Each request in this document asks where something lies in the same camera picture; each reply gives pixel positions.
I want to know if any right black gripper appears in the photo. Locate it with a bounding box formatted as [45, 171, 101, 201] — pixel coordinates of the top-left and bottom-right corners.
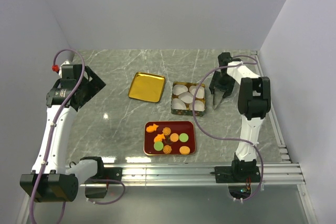
[209, 71, 236, 98]

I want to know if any green round cookie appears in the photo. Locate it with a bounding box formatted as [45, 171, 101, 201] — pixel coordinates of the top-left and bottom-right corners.
[179, 133, 189, 143]
[153, 141, 164, 152]

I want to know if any round orange cookie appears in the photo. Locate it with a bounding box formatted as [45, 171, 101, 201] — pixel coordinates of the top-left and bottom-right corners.
[179, 146, 191, 155]
[170, 133, 179, 142]

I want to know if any swirl cookie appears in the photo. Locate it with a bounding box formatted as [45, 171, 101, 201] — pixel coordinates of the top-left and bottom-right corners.
[162, 145, 172, 155]
[162, 127, 172, 136]

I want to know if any orange fish cookie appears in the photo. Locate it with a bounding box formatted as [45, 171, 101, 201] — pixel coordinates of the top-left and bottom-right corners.
[145, 123, 159, 133]
[154, 133, 165, 143]

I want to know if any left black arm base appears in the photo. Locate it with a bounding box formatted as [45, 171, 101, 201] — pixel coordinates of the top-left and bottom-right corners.
[85, 167, 123, 199]

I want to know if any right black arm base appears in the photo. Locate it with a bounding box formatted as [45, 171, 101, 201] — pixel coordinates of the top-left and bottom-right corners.
[212, 166, 264, 202]

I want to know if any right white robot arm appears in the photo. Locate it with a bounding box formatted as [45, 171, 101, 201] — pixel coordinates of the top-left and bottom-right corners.
[209, 52, 271, 182]

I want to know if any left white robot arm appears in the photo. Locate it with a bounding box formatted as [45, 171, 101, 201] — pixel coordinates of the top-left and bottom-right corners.
[19, 63, 106, 202]

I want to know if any white paper cup liner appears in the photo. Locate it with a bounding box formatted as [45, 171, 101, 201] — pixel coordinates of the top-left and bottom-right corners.
[189, 100, 205, 112]
[171, 98, 186, 110]
[178, 92, 193, 104]
[172, 84, 188, 96]
[189, 85, 205, 99]

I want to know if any green cookie tin box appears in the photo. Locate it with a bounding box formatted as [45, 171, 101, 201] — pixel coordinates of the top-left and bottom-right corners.
[171, 81, 206, 116]

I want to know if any gold tin lid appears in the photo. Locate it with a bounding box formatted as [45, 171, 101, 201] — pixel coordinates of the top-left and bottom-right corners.
[128, 72, 165, 103]

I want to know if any red lacquer tray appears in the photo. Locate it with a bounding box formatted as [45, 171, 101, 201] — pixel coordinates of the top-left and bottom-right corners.
[143, 121, 196, 156]

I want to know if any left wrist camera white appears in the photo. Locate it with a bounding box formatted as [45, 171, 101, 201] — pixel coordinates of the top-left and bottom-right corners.
[52, 60, 71, 77]

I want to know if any aluminium front rail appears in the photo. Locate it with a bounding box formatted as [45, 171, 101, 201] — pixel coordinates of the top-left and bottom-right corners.
[65, 163, 306, 187]

